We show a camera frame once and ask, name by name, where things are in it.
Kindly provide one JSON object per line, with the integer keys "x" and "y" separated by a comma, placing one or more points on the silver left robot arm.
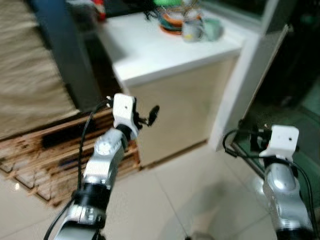
{"x": 102, "y": 160}

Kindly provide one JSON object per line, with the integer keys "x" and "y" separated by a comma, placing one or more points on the white topped cream cabinet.
{"x": 175, "y": 110}

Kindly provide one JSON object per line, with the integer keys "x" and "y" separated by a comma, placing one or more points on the grey mug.
{"x": 191, "y": 32}

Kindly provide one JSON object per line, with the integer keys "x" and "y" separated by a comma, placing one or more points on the stack of orange bowls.
{"x": 170, "y": 22}

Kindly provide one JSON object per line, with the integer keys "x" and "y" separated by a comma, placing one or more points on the dark grey upright panel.
{"x": 65, "y": 50}

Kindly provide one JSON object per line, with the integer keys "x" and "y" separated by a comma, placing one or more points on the pale green mug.
{"x": 214, "y": 30}

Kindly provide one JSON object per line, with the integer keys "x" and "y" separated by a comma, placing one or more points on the bright green item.
{"x": 167, "y": 3}

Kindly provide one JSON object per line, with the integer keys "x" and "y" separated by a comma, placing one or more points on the small red item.
{"x": 99, "y": 10}

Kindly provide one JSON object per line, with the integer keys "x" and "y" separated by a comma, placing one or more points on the wooden wine rack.
{"x": 30, "y": 160}

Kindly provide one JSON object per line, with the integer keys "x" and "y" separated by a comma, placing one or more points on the large beige fabric cover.
{"x": 30, "y": 75}

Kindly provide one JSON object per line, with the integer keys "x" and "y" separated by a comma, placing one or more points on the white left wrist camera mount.
{"x": 124, "y": 110}

